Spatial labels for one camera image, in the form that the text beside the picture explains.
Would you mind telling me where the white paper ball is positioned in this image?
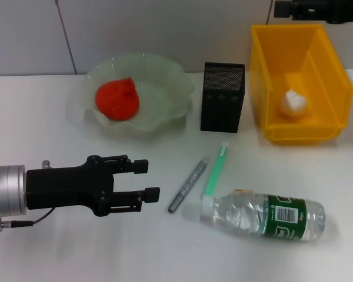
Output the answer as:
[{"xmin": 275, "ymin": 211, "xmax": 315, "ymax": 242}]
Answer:
[{"xmin": 278, "ymin": 89, "xmax": 309, "ymax": 118}]

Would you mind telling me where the orange fruit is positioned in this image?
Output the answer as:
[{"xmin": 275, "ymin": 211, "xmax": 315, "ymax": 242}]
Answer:
[{"xmin": 94, "ymin": 76, "xmax": 141, "ymax": 121}]

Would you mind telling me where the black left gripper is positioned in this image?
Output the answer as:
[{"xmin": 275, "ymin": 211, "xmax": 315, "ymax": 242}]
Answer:
[{"xmin": 25, "ymin": 154, "xmax": 161, "ymax": 217}]

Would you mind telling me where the green pen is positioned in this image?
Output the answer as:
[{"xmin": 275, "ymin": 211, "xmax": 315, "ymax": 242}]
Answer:
[{"xmin": 202, "ymin": 142, "xmax": 231, "ymax": 202}]

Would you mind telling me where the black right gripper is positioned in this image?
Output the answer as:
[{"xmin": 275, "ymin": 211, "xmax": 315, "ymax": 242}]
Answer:
[{"xmin": 274, "ymin": 0, "xmax": 353, "ymax": 24}]

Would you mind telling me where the clear water bottle green label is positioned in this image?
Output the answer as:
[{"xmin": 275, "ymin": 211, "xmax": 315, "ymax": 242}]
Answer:
[{"xmin": 200, "ymin": 192, "xmax": 326, "ymax": 244}]

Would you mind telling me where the black mesh pen holder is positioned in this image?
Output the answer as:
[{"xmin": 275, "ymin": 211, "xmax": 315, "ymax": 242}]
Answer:
[{"xmin": 199, "ymin": 62, "xmax": 246, "ymax": 133}]

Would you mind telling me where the green glass fruit plate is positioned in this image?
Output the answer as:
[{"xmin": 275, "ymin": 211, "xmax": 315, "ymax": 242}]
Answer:
[{"xmin": 81, "ymin": 52, "xmax": 195, "ymax": 142}]

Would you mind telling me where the grey marker pen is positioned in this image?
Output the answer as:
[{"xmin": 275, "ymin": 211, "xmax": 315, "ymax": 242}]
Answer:
[{"xmin": 167, "ymin": 155, "xmax": 209, "ymax": 214}]

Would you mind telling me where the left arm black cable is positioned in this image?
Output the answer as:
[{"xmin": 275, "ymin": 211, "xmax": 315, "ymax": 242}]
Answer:
[{"xmin": 0, "ymin": 206, "xmax": 56, "ymax": 227}]

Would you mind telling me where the yellow plastic bin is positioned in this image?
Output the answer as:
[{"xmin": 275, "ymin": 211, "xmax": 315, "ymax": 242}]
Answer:
[{"xmin": 251, "ymin": 23, "xmax": 353, "ymax": 146}]

